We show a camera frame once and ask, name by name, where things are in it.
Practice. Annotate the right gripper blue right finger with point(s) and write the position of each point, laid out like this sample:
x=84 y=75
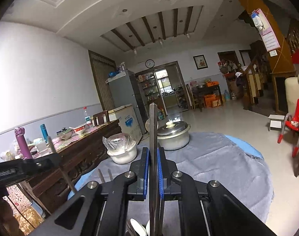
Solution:
x=168 y=189

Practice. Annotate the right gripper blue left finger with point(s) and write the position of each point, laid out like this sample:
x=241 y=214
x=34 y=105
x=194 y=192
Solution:
x=138 y=189

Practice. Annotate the white plastic spoon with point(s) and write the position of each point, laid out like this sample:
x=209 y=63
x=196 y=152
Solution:
x=148 y=228
x=138 y=228

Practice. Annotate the person left hand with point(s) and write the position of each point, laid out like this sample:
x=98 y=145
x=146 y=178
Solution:
x=8 y=220

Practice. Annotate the white bowl with plastic bag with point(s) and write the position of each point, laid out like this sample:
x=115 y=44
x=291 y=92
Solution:
x=121 y=148

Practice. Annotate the purple thermos bottle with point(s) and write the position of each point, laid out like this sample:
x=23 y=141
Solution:
x=19 y=134

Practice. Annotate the grey tablecloth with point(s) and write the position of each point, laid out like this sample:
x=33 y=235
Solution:
x=208 y=156

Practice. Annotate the aluminium pot with lid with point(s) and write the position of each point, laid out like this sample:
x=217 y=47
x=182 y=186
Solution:
x=173 y=135

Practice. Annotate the teal thermos bottle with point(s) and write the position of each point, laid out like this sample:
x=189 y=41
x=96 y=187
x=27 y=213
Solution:
x=44 y=132

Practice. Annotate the small yellow fan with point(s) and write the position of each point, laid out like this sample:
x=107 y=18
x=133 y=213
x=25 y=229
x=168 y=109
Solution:
x=147 y=125

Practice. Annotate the white chest freezer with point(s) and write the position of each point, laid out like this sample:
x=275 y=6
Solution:
x=127 y=121

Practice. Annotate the carved dark wooden sideboard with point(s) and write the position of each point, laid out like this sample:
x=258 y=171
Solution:
x=49 y=189

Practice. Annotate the glass lidded bowl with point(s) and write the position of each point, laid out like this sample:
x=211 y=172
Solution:
x=64 y=134

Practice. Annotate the red white ceramic bowl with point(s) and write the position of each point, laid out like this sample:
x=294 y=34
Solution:
x=79 y=130

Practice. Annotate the clear plastic water bottle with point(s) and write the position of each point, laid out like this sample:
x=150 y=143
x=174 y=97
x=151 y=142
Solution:
x=87 y=118

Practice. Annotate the blue round table cover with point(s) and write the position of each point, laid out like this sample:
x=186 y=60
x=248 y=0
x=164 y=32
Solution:
x=246 y=147

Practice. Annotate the grey refrigerator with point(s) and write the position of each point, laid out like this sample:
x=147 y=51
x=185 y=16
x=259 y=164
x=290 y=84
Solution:
x=125 y=90

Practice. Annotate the dark wooden side table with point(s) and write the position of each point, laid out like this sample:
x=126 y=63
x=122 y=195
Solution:
x=208 y=95

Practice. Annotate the small white step stool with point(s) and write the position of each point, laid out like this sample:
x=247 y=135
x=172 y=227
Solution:
x=275 y=121

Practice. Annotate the framed flower picture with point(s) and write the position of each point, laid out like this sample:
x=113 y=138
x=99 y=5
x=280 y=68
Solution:
x=200 y=62

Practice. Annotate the red child chair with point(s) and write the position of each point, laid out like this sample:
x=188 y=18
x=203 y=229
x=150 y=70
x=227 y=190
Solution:
x=291 y=121

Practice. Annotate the cream sofa armchair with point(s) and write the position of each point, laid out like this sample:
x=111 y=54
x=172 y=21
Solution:
x=292 y=93

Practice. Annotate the round wall clock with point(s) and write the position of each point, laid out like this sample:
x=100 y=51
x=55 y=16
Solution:
x=149 y=63

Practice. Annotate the pink wall calendar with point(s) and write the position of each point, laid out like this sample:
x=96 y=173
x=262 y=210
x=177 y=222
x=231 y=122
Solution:
x=265 y=30

